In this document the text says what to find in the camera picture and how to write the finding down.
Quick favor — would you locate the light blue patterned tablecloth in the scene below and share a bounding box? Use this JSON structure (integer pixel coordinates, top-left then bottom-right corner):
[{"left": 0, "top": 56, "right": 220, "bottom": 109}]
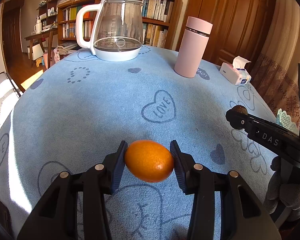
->
[{"left": 0, "top": 46, "right": 275, "bottom": 237}]

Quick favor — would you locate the wooden side table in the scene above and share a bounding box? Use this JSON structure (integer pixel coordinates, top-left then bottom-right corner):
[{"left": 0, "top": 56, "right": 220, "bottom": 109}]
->
[{"left": 24, "top": 28, "right": 58, "bottom": 68}]

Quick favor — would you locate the patterned beige curtain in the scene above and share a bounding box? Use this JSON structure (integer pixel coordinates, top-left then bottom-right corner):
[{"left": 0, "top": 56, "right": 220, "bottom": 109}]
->
[{"left": 251, "top": 0, "right": 300, "bottom": 126}]

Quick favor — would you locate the pink thermos bottle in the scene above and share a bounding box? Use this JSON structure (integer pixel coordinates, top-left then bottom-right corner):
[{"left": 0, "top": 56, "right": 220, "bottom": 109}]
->
[{"left": 174, "top": 16, "right": 213, "bottom": 78}]

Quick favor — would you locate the glass kettle white handle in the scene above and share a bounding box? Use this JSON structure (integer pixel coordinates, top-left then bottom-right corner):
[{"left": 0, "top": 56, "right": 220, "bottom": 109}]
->
[{"left": 76, "top": 0, "right": 143, "bottom": 62}]

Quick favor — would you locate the mint lattice fruit basket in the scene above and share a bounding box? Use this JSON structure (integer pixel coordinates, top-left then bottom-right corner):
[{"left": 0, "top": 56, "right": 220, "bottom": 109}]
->
[{"left": 276, "top": 108, "right": 299, "bottom": 135}]

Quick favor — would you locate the dark hallway door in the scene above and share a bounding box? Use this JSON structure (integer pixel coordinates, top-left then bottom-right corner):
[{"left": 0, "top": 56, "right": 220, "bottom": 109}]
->
[{"left": 2, "top": 0, "right": 25, "bottom": 62}]

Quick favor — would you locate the oval orange fruit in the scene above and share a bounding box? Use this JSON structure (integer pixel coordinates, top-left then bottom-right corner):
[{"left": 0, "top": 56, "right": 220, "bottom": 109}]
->
[{"left": 125, "top": 140, "right": 174, "bottom": 183}]

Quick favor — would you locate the brown wooden door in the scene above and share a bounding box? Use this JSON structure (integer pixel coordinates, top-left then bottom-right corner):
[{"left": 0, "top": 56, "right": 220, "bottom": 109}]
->
[{"left": 184, "top": 0, "right": 276, "bottom": 69}]

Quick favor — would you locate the wooden bookshelf with books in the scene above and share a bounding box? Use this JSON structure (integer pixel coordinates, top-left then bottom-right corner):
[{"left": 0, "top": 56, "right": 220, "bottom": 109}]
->
[{"left": 35, "top": 0, "right": 182, "bottom": 50}]

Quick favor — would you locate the white tissue pack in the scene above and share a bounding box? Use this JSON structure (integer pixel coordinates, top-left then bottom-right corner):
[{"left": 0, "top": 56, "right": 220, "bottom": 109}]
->
[{"left": 219, "top": 56, "right": 251, "bottom": 86}]

